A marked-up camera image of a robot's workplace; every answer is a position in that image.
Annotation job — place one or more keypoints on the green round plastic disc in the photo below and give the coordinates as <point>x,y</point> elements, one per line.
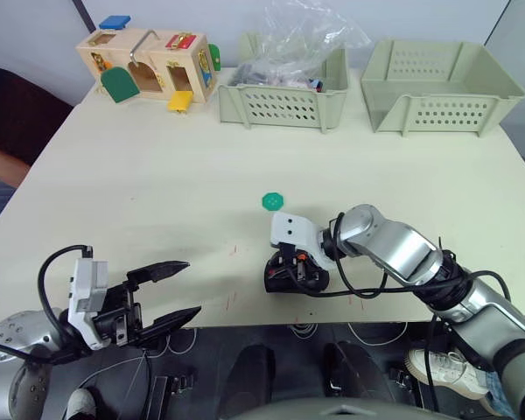
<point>273,201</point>

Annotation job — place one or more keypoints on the person's bare forearm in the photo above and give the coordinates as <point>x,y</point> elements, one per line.
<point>4,164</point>

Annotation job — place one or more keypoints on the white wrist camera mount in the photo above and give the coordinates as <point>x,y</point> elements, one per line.
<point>291,227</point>
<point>87,289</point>

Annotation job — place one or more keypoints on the white sneaker with laces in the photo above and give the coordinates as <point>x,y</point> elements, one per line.
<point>442,369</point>

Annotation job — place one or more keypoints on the clear plastic bag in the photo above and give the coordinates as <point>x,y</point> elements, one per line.
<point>302,39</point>

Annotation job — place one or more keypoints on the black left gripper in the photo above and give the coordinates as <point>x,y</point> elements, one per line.
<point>116,317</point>

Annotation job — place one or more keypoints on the empty pale green basket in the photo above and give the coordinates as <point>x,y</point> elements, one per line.
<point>442,87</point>

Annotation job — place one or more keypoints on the wooden lock box toy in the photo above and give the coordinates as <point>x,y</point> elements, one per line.
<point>157,57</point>

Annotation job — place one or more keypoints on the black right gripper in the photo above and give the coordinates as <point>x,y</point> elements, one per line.
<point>289,280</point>

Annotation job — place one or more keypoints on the white shoe toe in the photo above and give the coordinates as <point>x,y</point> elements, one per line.
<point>81,404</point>

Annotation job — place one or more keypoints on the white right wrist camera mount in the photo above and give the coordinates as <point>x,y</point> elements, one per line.
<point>291,227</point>

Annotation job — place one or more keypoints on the grey robot torso edge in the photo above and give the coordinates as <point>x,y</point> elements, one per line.
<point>332,413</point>

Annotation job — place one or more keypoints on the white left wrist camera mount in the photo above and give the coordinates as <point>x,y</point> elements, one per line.
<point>87,289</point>

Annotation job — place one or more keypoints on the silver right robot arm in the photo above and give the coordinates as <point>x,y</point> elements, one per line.
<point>402,249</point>

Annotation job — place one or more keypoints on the pale green basket with bag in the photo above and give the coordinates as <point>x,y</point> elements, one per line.
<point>284,107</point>

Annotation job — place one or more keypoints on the person's dark maroon top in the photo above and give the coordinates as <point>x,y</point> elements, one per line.
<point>17,109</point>

